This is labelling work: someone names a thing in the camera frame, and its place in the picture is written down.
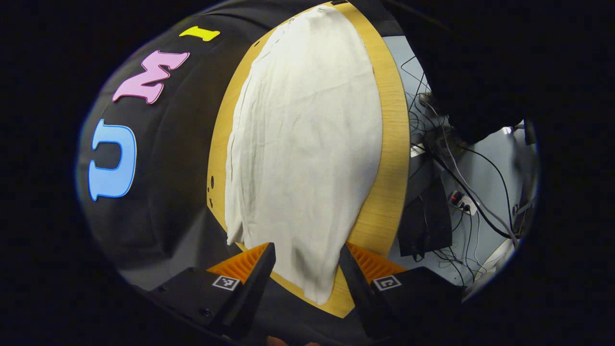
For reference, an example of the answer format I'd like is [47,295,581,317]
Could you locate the black box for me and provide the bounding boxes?
[398,177,453,258]

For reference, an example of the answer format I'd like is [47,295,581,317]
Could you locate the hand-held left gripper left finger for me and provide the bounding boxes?
[151,243,276,338]

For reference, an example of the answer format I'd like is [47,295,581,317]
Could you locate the black cable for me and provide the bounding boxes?
[423,143,515,239]

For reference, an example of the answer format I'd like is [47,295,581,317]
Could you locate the white jeans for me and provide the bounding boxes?
[225,5,383,306]

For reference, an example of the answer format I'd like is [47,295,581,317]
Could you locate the white power strip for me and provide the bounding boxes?
[449,190,479,216]

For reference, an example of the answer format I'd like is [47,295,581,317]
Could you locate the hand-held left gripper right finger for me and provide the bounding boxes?
[339,243,464,345]

